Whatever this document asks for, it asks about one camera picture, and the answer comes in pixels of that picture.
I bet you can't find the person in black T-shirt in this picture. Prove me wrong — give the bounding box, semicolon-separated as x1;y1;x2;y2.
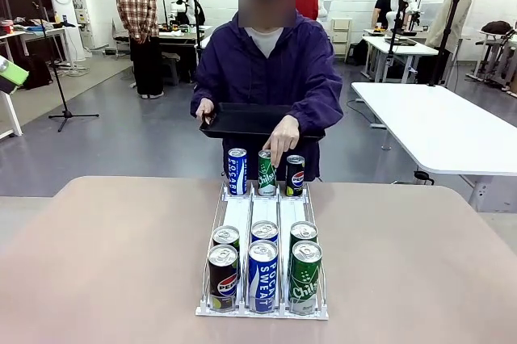
371;0;405;31

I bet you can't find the black floor bag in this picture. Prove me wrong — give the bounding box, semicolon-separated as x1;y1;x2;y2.
15;54;54;90

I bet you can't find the black pole stand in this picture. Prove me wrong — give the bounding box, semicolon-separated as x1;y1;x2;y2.
191;0;203;65

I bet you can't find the grey work desk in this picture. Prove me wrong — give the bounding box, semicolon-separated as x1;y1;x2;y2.
158;24;214;85

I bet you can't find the blue Pocari Sweat can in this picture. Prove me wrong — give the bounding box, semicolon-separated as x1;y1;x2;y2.
247;240;280;314
227;147;248;196
250;220;280;245

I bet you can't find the black stand with clamps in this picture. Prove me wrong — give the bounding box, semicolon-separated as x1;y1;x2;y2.
385;0;410;78

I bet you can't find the person in purple jacket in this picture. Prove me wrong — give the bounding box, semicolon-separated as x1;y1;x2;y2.
189;0;344;182

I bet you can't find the black plastic tray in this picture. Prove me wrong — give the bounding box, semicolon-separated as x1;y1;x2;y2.
198;102;326;143

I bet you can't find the cluttered white work table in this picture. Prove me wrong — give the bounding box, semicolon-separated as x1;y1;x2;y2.
0;16;73;67

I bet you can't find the person's left hand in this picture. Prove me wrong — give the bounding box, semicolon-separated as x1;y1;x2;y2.
262;114;301;168

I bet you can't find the black microphone tripod stand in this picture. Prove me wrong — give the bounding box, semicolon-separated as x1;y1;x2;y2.
32;1;100;132

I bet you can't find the white desk with metal legs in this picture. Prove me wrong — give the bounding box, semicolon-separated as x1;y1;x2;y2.
361;35;439;82

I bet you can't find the large white table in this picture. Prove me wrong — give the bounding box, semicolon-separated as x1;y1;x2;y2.
351;82;517;212

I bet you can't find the person's right hand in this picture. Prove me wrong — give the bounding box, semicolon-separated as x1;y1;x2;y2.
195;97;216;125

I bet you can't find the tall black tripod stand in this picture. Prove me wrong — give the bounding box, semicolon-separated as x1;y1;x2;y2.
428;0;465;87

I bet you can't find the white table with leg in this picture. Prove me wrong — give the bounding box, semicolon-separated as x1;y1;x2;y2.
0;89;23;139

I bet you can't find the white can dispenser rack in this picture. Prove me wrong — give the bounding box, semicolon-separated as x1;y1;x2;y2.
195;180;330;321

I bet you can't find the person's left forearm purple sleeve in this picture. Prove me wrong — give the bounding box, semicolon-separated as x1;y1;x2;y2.
288;91;344;128

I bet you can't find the green Chilsung cider can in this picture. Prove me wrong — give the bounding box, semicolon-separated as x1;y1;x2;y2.
289;220;318;246
257;149;279;197
288;240;323;316

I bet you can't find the man in beige coat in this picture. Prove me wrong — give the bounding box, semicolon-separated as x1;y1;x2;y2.
424;0;473;87

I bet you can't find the person's right forearm purple sleeve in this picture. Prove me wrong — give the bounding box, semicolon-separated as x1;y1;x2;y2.
190;75;221;113

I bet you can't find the white robot behind stand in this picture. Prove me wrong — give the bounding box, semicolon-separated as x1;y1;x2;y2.
386;0;423;32

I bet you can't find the white drawer cabinet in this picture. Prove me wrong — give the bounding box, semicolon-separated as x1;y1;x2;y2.
330;17;353;58

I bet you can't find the black Pepsi can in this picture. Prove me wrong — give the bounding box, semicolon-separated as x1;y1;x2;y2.
208;244;239;313
212;225;241;253
285;154;306;198

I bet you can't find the man in plaid shirt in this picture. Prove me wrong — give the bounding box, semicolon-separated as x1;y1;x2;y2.
115;0;166;99

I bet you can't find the green and black object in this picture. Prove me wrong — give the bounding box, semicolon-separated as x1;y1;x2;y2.
0;55;30;94

